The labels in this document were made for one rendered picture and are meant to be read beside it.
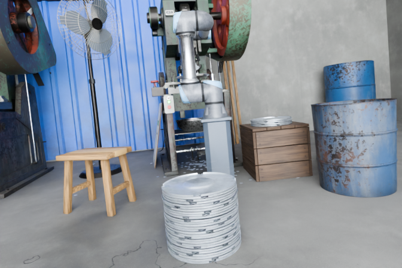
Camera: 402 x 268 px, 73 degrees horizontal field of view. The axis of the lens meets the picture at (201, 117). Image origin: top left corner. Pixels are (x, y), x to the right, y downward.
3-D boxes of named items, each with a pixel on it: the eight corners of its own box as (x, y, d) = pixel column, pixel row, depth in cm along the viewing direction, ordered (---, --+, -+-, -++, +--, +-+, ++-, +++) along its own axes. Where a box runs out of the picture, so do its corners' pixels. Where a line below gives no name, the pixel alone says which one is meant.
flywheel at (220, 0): (233, -35, 258) (227, 39, 301) (213, -35, 255) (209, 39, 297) (262, -21, 202) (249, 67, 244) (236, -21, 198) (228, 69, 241)
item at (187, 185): (233, 171, 119) (233, 169, 119) (240, 193, 91) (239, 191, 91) (168, 176, 121) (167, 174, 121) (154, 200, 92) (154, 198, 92)
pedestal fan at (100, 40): (133, 175, 225) (112, -20, 216) (49, 186, 213) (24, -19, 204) (139, 151, 346) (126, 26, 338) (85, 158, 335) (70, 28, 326)
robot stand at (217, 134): (238, 191, 161) (231, 116, 159) (207, 194, 161) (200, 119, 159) (234, 182, 180) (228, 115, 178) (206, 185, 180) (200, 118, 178)
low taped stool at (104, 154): (61, 214, 152) (54, 155, 150) (91, 198, 174) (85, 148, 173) (113, 217, 141) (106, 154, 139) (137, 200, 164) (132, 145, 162)
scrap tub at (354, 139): (423, 191, 137) (418, 97, 134) (350, 204, 129) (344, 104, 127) (359, 171, 178) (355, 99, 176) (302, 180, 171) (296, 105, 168)
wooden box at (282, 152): (313, 175, 179) (309, 123, 177) (256, 182, 176) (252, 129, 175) (289, 163, 218) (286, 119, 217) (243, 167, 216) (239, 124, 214)
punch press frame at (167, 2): (227, 147, 227) (212, -16, 220) (176, 153, 219) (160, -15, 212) (207, 137, 305) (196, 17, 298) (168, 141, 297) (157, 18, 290)
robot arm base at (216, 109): (228, 116, 161) (227, 100, 160) (203, 119, 161) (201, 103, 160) (226, 115, 176) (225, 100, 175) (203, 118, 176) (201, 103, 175)
